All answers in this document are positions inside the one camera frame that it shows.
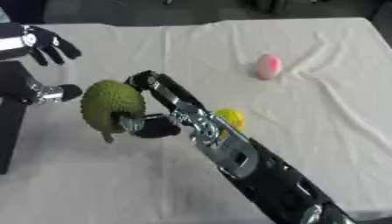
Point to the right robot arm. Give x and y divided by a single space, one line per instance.
240 154

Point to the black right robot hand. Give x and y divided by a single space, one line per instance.
168 93

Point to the yellow bumpy toy fruit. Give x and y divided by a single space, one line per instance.
233 116

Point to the black box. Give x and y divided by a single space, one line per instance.
9 140

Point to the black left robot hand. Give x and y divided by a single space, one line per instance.
48 40

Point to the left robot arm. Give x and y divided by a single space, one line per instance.
10 43

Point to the pink white toy peach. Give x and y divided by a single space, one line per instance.
269 66

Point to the green spiky toy fruit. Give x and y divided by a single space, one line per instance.
109 102

